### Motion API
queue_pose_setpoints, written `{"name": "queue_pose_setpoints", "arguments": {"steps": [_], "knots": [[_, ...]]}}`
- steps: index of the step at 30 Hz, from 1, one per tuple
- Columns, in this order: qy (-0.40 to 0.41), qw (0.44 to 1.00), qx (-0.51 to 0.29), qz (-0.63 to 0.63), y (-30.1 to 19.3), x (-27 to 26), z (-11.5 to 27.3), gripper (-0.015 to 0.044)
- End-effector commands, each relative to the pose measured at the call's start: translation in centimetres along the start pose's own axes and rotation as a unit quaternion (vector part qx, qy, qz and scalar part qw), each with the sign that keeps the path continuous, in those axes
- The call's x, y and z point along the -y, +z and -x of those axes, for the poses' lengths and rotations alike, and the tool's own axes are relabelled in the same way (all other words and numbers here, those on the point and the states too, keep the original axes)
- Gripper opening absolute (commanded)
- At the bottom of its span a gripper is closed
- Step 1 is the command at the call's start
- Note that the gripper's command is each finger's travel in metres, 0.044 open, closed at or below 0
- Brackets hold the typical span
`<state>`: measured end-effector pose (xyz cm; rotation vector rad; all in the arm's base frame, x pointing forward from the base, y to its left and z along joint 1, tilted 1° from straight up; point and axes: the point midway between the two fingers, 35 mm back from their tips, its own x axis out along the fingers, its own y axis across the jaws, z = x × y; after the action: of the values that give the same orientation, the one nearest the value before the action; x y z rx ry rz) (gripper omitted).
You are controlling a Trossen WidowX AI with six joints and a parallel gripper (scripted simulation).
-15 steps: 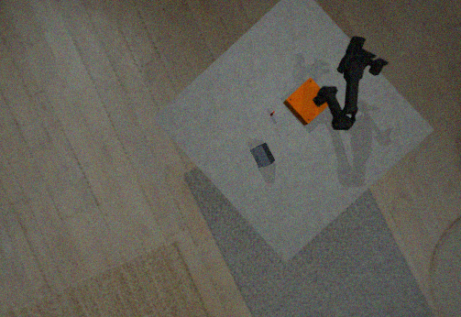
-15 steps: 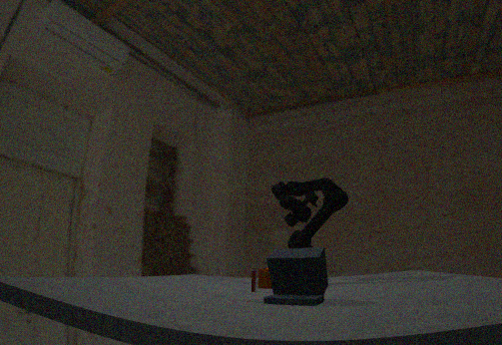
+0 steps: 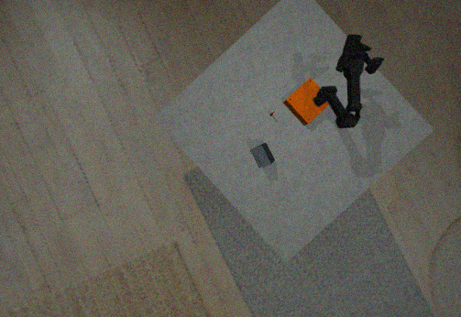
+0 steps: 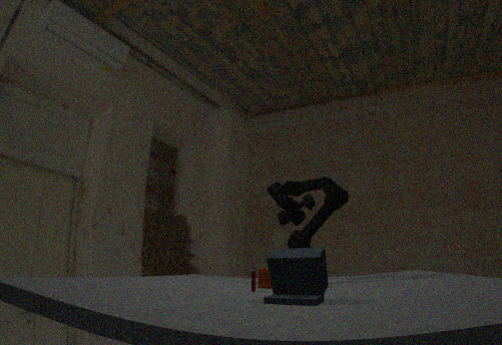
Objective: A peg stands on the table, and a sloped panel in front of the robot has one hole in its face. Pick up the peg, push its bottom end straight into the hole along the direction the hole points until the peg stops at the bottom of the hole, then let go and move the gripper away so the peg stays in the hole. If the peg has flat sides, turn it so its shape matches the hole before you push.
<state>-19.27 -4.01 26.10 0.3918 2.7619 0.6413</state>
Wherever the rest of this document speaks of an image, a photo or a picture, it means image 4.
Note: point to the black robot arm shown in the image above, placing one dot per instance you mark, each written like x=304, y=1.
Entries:
x=335, y=198

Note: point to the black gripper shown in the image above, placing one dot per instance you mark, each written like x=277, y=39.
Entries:
x=307, y=200

